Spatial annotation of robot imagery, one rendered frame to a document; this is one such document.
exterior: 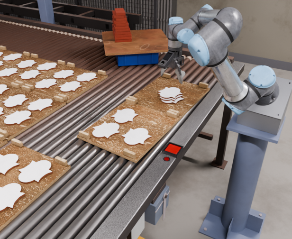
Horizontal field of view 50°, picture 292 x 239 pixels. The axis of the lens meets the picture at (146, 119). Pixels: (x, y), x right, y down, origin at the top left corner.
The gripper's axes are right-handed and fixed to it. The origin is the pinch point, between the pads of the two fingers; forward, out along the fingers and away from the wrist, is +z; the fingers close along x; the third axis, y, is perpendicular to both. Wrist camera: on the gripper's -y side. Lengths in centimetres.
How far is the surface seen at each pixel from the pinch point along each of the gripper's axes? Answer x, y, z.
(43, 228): -25, -102, 12
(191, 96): -9.9, 8.5, 10.0
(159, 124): -15.3, -27.2, 10.0
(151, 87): 15.7, 1.7, 10.0
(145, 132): -15.4, -38.4, 9.1
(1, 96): 74, -68, 10
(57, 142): 13, -70, 12
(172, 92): -1.0, 0.9, 7.4
